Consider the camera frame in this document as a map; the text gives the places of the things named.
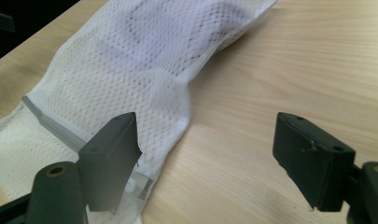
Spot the white garment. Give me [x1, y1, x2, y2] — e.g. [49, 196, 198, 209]
[92, 0, 250, 78]

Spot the white mesh laundry bag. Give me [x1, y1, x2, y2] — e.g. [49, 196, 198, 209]
[0, 0, 278, 224]

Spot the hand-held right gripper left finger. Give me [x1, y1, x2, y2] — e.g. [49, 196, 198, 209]
[77, 111, 144, 215]

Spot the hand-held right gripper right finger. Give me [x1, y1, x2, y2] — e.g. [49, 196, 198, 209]
[272, 111, 357, 213]

